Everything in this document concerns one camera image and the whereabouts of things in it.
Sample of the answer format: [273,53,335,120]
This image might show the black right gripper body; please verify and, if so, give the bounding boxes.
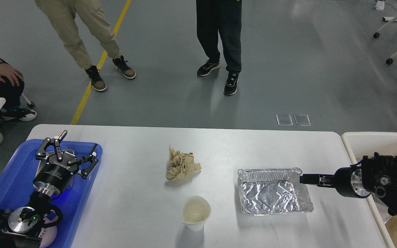
[332,167,371,199]

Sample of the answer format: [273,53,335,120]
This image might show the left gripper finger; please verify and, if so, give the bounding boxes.
[35,130,68,162]
[67,143,99,179]

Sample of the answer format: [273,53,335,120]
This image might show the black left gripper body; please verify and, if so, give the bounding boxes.
[33,151,73,195]

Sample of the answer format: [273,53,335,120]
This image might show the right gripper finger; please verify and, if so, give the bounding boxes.
[299,174,337,188]

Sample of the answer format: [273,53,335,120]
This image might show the aluminium foil tray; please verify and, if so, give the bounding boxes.
[237,167,314,216]

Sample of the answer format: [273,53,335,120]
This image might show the stainless steel rectangular tray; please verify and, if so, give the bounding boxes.
[35,149,76,176]

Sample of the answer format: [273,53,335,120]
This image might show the pink mug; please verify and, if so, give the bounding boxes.
[38,226,57,248]

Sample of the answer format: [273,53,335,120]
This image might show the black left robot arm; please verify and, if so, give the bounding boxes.
[0,131,102,248]

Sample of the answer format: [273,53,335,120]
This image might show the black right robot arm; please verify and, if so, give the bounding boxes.
[299,152,397,216]

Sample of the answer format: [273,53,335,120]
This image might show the blue plastic tray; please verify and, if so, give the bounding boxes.
[0,139,98,248]

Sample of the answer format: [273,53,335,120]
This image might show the grey office chair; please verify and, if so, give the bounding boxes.
[21,93,35,108]

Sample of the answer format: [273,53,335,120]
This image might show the right floor outlet plate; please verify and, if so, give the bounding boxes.
[294,114,311,126]

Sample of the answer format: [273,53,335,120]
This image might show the floor outlet plate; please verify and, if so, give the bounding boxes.
[276,114,294,126]
[294,114,311,126]

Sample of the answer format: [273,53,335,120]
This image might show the white plastic bin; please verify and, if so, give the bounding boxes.
[342,132,397,248]

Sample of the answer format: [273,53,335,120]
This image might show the left floor outlet plate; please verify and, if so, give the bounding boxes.
[276,114,294,126]

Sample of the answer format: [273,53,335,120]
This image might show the crumpled brown paper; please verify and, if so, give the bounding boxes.
[165,146,202,182]

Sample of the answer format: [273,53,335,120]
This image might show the person in dark jeans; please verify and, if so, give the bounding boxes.
[0,58,37,122]

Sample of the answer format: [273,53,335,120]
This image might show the white paper cup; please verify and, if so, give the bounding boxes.
[181,196,211,232]

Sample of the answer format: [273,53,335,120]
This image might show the person in beige trousers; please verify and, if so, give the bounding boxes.
[34,0,136,92]

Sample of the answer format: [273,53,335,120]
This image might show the person in black trousers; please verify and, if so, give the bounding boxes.
[195,0,242,96]

